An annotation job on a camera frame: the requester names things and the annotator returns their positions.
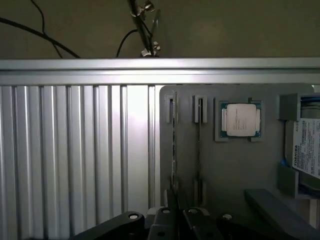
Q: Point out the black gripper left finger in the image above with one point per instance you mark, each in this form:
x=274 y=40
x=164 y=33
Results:
x=160 y=225

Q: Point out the gray parts rack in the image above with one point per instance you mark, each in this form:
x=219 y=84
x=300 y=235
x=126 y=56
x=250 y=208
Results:
x=225 y=162

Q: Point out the silver hard disk white label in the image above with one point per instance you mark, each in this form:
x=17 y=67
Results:
x=306 y=140

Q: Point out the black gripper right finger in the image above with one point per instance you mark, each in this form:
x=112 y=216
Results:
x=197 y=225

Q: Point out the metal clamp stand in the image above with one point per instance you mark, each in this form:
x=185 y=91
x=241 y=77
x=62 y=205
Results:
x=145 y=32

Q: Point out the silver CPU chip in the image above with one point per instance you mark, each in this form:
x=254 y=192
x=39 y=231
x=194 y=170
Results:
x=240 y=120

